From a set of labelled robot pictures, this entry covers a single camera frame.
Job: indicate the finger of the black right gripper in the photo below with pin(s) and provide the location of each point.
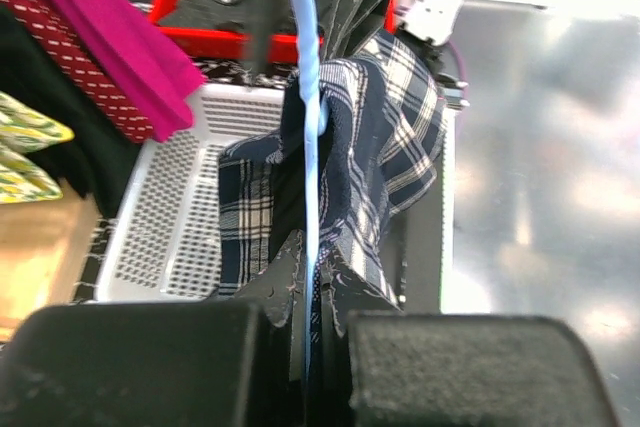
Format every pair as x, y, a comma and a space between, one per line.
357, 2

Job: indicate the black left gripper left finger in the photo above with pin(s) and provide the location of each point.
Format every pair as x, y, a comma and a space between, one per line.
214, 362

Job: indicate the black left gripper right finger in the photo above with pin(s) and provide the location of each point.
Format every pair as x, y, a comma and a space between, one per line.
384, 367

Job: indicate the light blue wire hanger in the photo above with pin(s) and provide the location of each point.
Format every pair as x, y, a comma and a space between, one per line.
315, 123

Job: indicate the navy plaid skirt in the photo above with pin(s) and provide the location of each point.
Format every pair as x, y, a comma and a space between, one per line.
377, 159

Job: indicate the black skirt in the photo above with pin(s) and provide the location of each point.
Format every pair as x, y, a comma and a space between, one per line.
100, 159

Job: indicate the lemon print skirt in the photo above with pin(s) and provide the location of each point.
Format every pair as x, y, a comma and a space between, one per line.
25, 157

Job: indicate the magenta skirt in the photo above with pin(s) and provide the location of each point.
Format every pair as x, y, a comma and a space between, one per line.
152, 70

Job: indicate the red polka dot skirt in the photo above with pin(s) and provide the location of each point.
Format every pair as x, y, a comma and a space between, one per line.
63, 45

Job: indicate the white perforated plastic basket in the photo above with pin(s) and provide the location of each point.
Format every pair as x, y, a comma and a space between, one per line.
165, 245

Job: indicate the red plastic crate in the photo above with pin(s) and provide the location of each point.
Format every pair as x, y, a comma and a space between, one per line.
260, 31

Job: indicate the wooden clothes rack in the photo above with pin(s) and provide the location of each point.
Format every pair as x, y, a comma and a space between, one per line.
43, 249

